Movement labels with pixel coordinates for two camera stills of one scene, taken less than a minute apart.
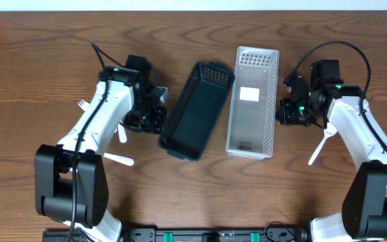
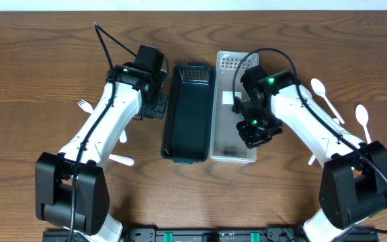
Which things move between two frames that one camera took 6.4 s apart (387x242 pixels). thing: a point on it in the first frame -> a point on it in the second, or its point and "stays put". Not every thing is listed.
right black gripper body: (297, 113) -> (260, 129)
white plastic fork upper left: (83, 104) stays put
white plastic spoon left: (122, 134) stays put
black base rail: (190, 234) stays put
